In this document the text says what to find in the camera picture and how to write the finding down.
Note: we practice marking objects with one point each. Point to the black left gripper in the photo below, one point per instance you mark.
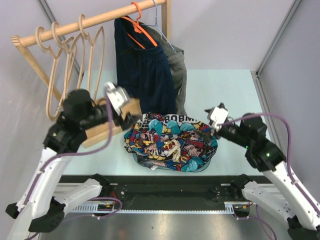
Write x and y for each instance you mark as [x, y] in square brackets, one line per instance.
[125, 123]

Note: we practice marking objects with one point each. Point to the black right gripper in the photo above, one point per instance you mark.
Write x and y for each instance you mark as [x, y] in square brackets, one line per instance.
[216, 135]

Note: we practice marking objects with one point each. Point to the colourful comic print shorts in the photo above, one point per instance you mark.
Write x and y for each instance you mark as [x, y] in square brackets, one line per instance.
[169, 137]

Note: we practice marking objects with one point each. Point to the beige hanger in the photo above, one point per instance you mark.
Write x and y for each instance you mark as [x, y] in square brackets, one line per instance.
[51, 84]
[70, 47]
[96, 56]

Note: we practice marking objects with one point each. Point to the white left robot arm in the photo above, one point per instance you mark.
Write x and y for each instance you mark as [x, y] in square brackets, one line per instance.
[41, 211]

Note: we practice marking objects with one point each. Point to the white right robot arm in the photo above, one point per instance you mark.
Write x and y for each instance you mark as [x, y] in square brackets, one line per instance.
[298, 210]

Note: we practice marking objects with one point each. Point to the dark patterned shorts in basket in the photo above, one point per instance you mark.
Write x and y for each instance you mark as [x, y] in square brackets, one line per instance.
[147, 163]

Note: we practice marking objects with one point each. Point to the navy blue shorts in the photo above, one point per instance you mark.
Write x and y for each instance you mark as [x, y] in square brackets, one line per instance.
[143, 70]

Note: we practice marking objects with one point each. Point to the grey shorts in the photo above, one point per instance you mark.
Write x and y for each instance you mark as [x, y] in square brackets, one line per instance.
[176, 60]

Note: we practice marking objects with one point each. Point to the orange plastic hanger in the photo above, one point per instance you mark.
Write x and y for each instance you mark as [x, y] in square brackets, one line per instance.
[136, 24]

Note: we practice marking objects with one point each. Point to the wooden clothes rack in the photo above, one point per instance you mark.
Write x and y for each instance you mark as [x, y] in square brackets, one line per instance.
[63, 39]

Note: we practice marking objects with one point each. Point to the teal plastic basket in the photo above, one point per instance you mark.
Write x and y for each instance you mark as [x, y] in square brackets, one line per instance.
[194, 165]

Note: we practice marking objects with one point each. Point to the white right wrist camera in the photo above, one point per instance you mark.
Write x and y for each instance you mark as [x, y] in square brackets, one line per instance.
[217, 116]

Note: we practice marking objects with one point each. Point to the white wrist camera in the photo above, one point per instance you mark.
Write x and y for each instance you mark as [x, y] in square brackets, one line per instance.
[117, 96]
[217, 116]

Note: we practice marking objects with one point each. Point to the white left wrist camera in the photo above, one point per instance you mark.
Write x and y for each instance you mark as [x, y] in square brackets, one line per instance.
[117, 96]

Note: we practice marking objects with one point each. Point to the white slotted cable duct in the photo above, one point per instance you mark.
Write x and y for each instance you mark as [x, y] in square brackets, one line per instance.
[104, 208]

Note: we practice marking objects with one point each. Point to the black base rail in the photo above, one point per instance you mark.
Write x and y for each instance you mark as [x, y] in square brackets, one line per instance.
[176, 192]

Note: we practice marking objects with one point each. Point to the light blue wire hanger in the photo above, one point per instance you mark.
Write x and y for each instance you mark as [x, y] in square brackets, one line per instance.
[157, 26]

